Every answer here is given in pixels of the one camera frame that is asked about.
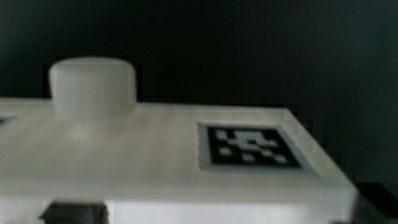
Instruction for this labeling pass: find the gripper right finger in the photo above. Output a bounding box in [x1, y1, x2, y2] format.
[353, 183, 398, 224]

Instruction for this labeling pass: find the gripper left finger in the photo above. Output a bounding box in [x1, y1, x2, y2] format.
[38, 201, 108, 224]

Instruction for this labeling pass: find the white drawer box front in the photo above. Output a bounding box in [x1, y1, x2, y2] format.
[0, 57, 357, 224]

